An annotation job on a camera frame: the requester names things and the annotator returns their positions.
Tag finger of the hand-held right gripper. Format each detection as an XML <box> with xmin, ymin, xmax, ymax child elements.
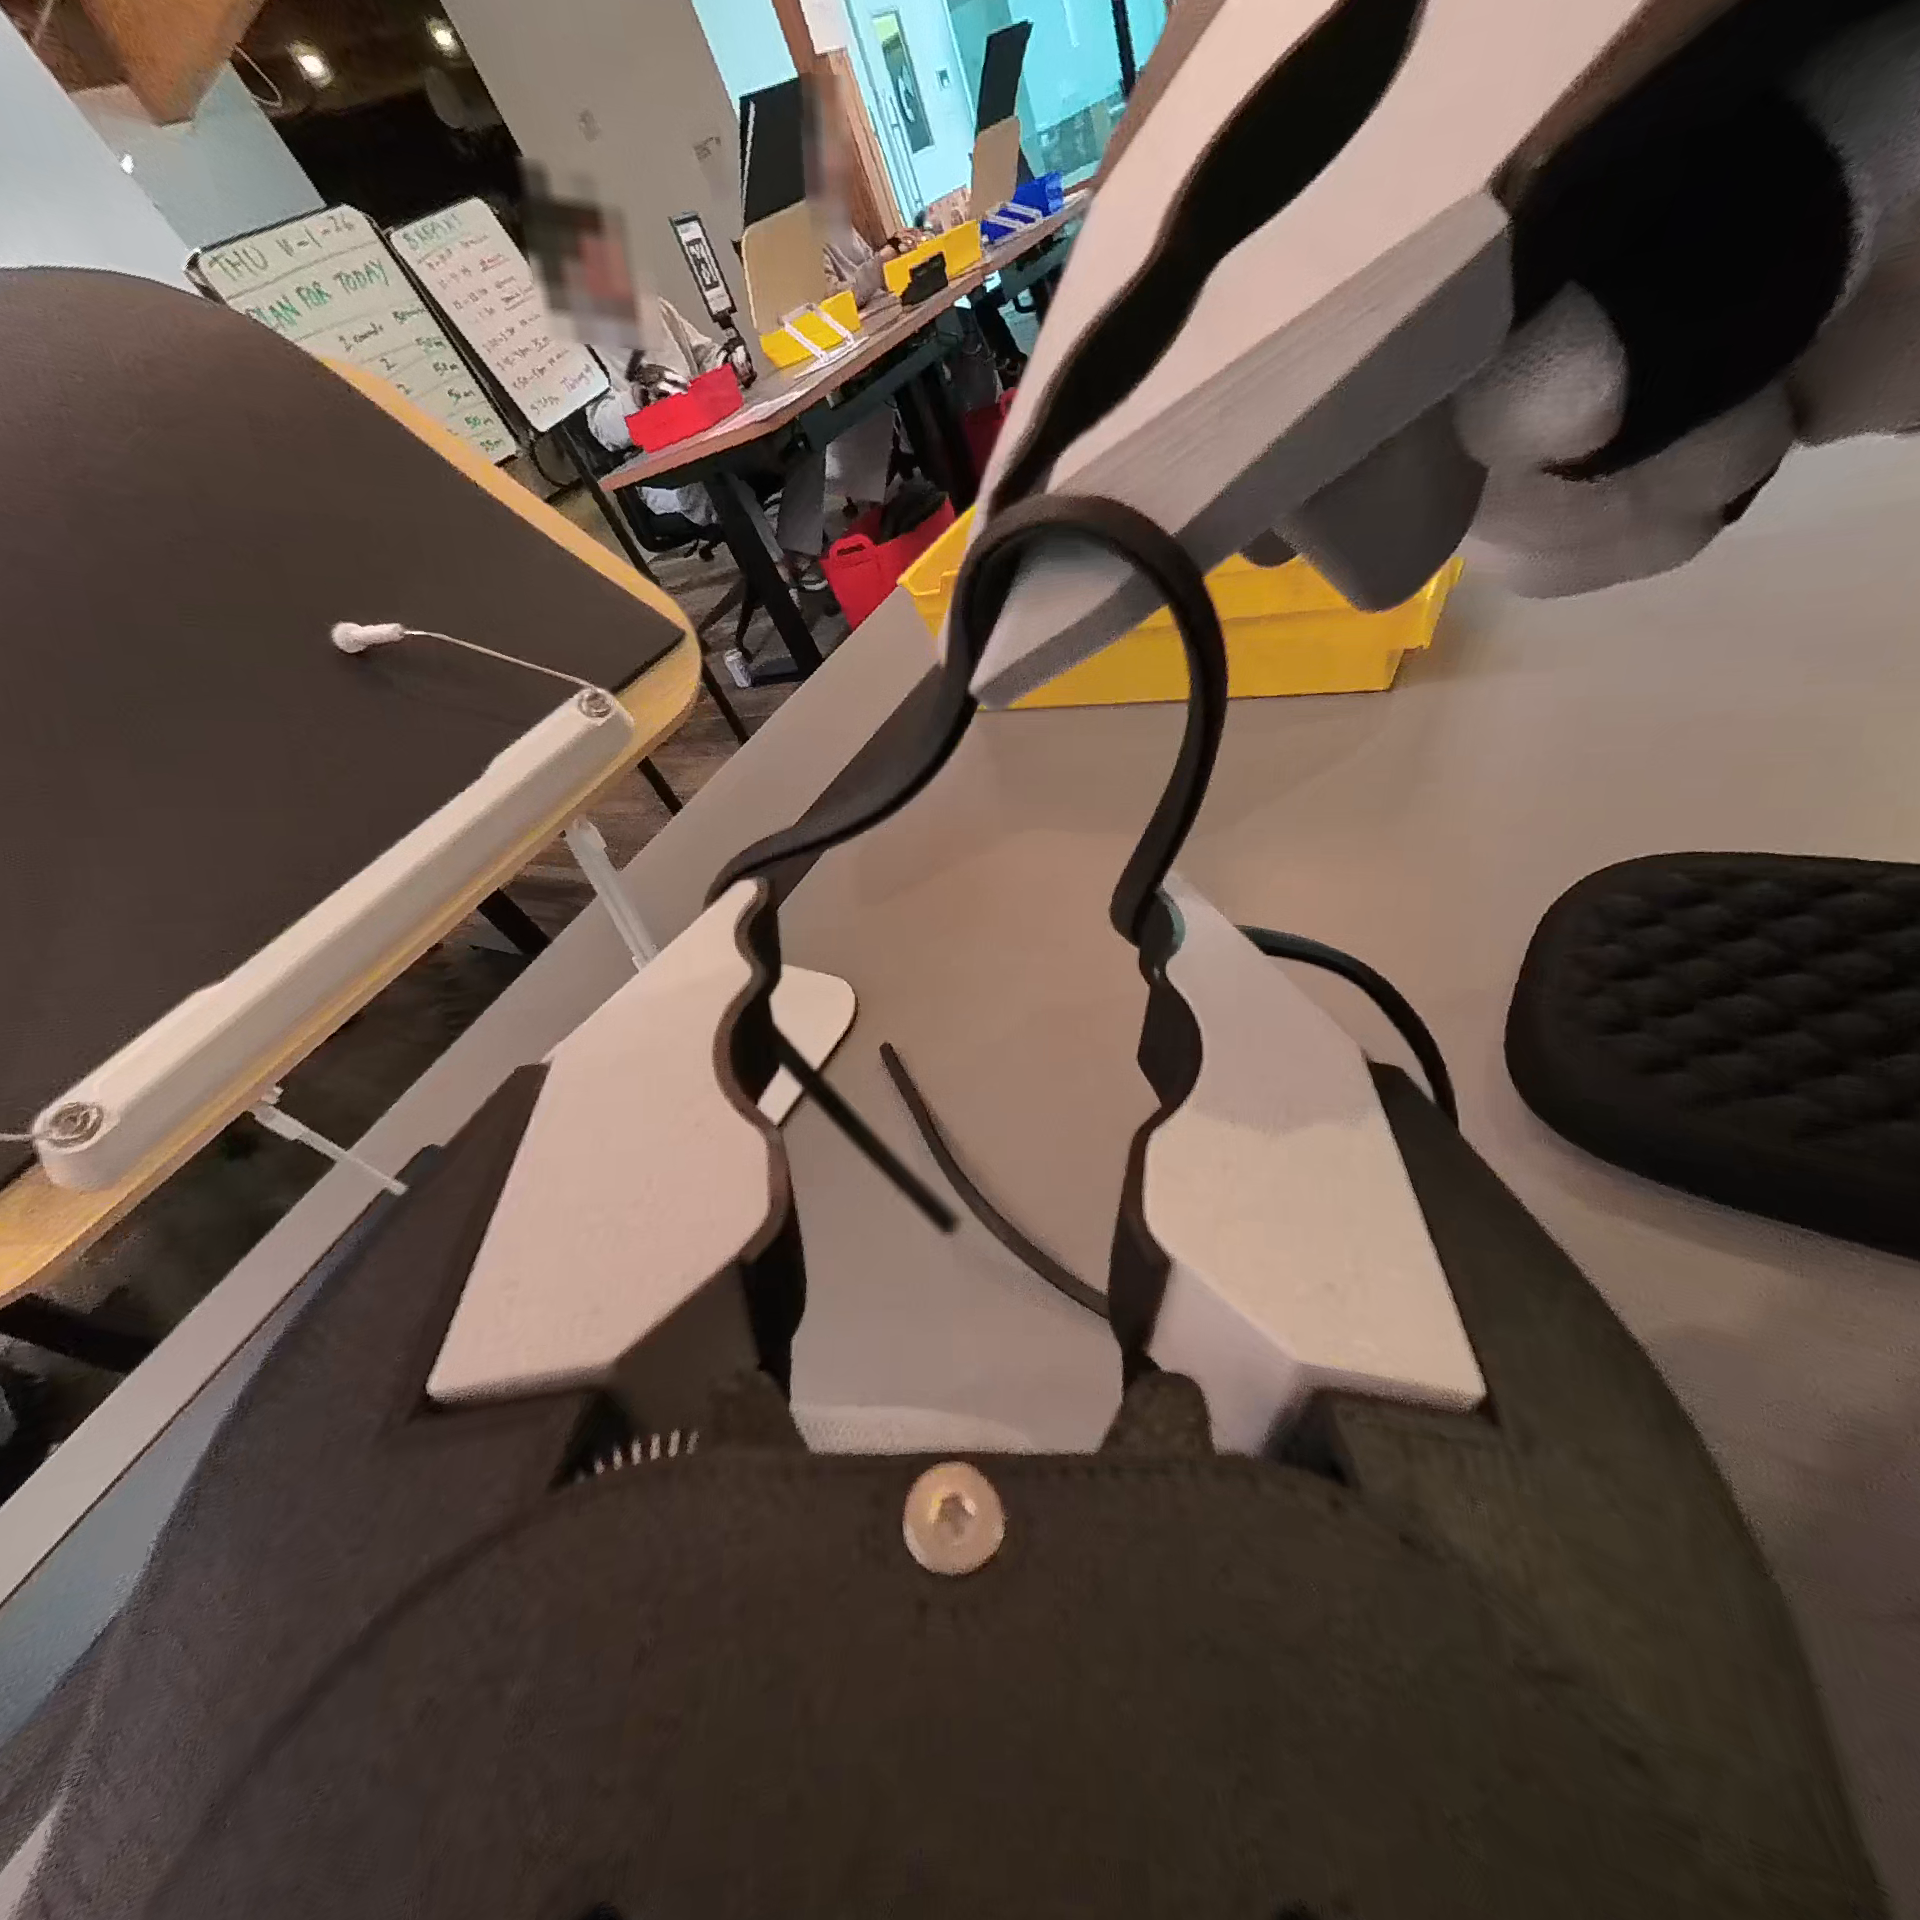
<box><xmin>973</xmin><ymin>0</ymin><xmax>1378</xmax><ymax>521</ymax></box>
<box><xmin>964</xmin><ymin>0</ymin><xmax>1700</xmax><ymax>714</ymax></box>

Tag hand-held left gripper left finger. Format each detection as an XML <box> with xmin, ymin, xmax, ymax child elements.
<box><xmin>426</xmin><ymin>877</ymin><xmax>811</xmax><ymax>1408</ymax></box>

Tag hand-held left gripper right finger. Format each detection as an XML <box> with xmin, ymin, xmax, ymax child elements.
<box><xmin>1107</xmin><ymin>877</ymin><xmax>1491</xmax><ymax>1454</ymax></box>

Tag yellow plastic bin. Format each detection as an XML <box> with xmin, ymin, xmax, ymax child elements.
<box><xmin>896</xmin><ymin>503</ymin><xmax>1469</xmax><ymax>710</ymax></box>

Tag black rubber cord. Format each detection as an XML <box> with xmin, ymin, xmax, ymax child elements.
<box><xmin>704</xmin><ymin>492</ymin><xmax>1465</xmax><ymax>1331</ymax></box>

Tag person's right hand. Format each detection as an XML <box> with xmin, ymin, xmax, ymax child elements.
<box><xmin>1459</xmin><ymin>0</ymin><xmax>1920</xmax><ymax>602</ymax></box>

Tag wooden tray with black pad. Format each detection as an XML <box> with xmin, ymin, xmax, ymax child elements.
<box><xmin>735</xmin><ymin>75</ymin><xmax>831</xmax><ymax>329</ymax></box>
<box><xmin>0</xmin><ymin>267</ymin><xmax>709</xmax><ymax>1309</ymax></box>
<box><xmin>966</xmin><ymin>18</ymin><xmax>1040</xmax><ymax>212</ymax></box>

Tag small yellow bin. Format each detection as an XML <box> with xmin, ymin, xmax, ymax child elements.
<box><xmin>883</xmin><ymin>221</ymin><xmax>988</xmax><ymax>301</ymax></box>
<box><xmin>756</xmin><ymin>288</ymin><xmax>862</xmax><ymax>372</ymax></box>

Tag long work table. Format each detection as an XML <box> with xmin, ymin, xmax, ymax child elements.
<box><xmin>596</xmin><ymin>194</ymin><xmax>1087</xmax><ymax>679</ymax></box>

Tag black padded armrest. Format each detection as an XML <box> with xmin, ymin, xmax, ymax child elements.
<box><xmin>1505</xmin><ymin>852</ymin><xmax>1920</xmax><ymax>1266</ymax></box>

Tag red container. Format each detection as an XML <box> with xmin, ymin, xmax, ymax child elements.
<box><xmin>822</xmin><ymin>498</ymin><xmax>959</xmax><ymax>632</ymax></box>

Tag red plastic bin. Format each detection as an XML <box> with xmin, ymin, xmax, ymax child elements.
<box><xmin>623</xmin><ymin>367</ymin><xmax>748</xmax><ymax>452</ymax></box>

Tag whiteboard on stand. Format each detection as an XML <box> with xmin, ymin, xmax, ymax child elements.
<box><xmin>387</xmin><ymin>194</ymin><xmax>614</xmax><ymax>441</ymax></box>
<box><xmin>193</xmin><ymin>210</ymin><xmax>522</xmax><ymax>471</ymax></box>

